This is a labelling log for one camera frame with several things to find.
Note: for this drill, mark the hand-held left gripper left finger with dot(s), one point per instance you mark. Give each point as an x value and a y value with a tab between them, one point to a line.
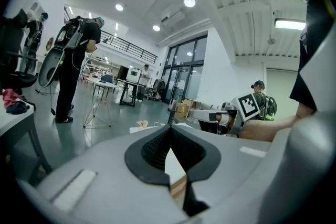
105	191

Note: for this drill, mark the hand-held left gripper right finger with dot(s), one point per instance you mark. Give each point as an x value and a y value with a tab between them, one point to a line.
236	160

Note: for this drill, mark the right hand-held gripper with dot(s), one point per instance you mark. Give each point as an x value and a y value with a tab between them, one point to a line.
249	107

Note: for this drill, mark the person's right forearm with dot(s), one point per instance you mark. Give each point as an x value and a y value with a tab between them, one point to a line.
262	129

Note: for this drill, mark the wooden vanity cabinet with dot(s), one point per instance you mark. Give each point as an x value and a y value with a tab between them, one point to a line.
178	186

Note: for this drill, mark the cardboard box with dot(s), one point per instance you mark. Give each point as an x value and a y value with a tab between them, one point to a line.
183	108

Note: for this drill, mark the glass door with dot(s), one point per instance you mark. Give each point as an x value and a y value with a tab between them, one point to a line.
183	73

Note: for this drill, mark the black table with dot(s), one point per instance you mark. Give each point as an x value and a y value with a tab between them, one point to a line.
130	93

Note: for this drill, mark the white monitor box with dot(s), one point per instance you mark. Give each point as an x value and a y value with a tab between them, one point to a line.
134	75

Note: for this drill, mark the person's black clothing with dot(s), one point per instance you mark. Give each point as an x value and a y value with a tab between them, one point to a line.
304	86

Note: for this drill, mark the round ceiling light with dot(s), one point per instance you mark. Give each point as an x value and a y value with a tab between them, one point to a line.
189	2
119	7
156	28

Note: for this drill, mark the black railing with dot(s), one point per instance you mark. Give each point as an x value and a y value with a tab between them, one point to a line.
131	47

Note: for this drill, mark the ceiling air conditioner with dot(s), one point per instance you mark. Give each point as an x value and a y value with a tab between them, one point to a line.
172	17

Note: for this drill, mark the round white table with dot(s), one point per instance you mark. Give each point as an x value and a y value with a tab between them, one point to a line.
101	84

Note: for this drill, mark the rectangular ceiling light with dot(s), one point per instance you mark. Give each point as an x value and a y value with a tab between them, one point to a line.
290	24

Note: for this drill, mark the red and blue cloth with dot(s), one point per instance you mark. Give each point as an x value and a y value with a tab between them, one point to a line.
10	97

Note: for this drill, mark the black office chair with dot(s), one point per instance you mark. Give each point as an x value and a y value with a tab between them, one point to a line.
13	55

